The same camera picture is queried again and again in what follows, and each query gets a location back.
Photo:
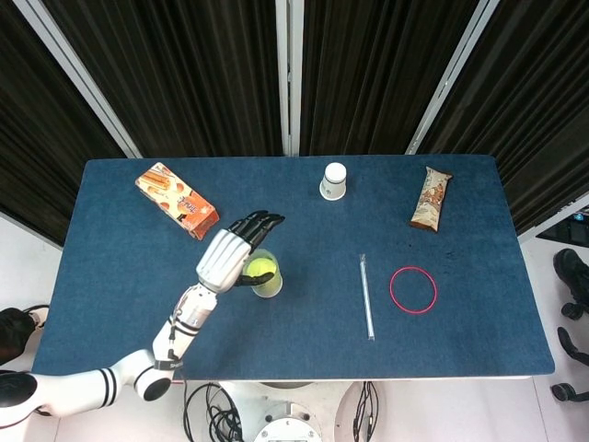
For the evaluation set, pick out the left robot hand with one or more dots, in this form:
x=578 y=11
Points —
x=221 y=262

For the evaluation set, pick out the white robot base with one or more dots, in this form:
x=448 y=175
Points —
x=285 y=414

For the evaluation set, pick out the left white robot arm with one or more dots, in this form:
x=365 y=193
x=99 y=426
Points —
x=184 y=322

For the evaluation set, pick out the clear plastic cup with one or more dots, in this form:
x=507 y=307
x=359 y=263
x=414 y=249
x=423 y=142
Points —
x=277 y=282

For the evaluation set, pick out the orange biscuit box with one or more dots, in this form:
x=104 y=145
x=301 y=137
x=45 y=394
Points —
x=175 y=198

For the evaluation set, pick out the blue table mat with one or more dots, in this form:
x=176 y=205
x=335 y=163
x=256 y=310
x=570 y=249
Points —
x=322 y=230

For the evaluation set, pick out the white paper cup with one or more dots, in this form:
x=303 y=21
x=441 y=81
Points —
x=333 y=182

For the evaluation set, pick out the wrapped clear drinking straw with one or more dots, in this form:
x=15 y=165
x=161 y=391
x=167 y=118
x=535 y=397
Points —
x=367 y=299

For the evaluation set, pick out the black pleated curtain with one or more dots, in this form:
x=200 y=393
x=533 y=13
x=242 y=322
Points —
x=529 y=115
x=382 y=69
x=37 y=138
x=184 y=69

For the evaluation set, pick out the person in black clothing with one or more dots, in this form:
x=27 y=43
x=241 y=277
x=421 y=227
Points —
x=14 y=333

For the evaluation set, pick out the brown snack bar wrapper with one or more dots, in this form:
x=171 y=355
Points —
x=431 y=200

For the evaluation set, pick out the black office chair base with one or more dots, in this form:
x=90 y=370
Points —
x=570 y=310

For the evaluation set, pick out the white partition frame post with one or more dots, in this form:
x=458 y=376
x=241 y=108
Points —
x=80 y=78
x=547 y=219
x=451 y=76
x=294 y=92

